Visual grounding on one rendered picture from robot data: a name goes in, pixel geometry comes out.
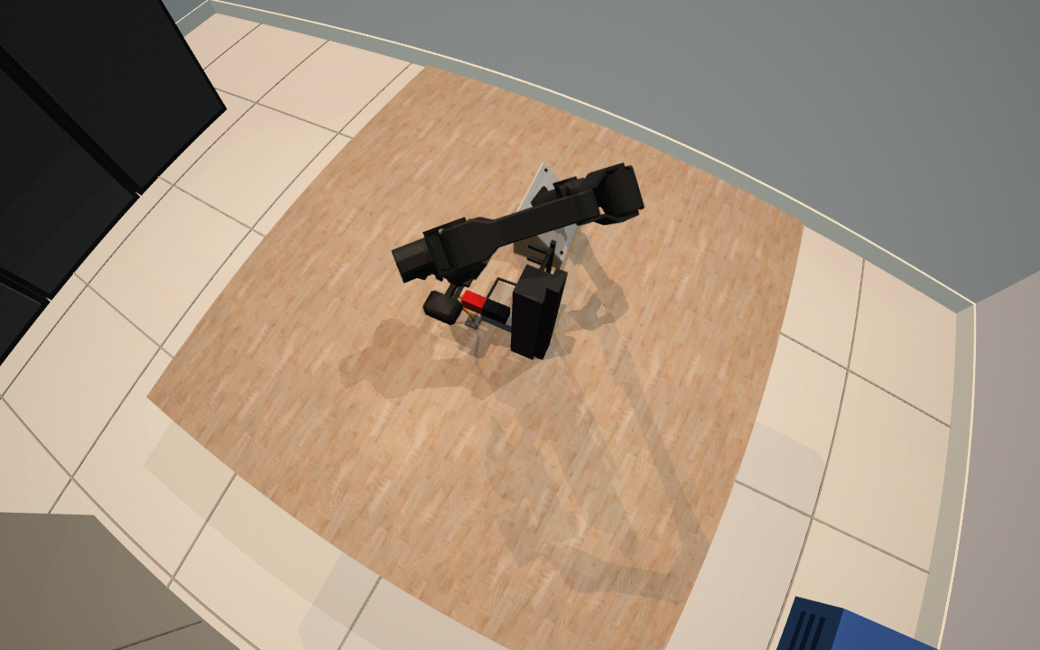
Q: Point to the black power strip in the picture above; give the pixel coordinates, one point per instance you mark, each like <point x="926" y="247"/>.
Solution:
<point x="536" y="300"/>

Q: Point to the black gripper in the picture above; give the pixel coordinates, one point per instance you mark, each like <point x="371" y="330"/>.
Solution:
<point x="444" y="307"/>

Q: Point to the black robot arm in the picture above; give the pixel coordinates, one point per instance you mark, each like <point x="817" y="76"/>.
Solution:
<point x="464" y="245"/>

